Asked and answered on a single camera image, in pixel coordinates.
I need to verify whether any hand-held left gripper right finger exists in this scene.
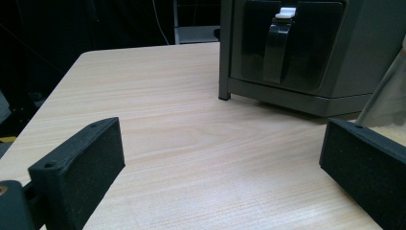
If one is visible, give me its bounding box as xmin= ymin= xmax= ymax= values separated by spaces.
xmin=319 ymin=118 xmax=406 ymax=230

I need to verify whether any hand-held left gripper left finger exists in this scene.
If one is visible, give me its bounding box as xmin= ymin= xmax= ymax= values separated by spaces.
xmin=28 ymin=117 xmax=126 ymax=230

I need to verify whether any sand hourglass with white caps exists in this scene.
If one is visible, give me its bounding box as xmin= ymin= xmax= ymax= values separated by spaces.
xmin=355 ymin=34 xmax=406 ymax=147

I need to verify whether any dark grey hexagonal drawer rack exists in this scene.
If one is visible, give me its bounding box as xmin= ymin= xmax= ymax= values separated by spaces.
xmin=218 ymin=0 xmax=406 ymax=119

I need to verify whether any black drawer with white tab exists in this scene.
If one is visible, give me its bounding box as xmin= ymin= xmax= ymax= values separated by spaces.
xmin=240 ymin=0 xmax=345 ymax=94

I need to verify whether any white cable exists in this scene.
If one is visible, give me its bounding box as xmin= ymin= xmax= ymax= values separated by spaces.
xmin=151 ymin=0 xmax=170 ymax=46

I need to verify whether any white metal desk frame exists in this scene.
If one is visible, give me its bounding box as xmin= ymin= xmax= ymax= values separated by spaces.
xmin=172 ymin=0 xmax=221 ymax=45

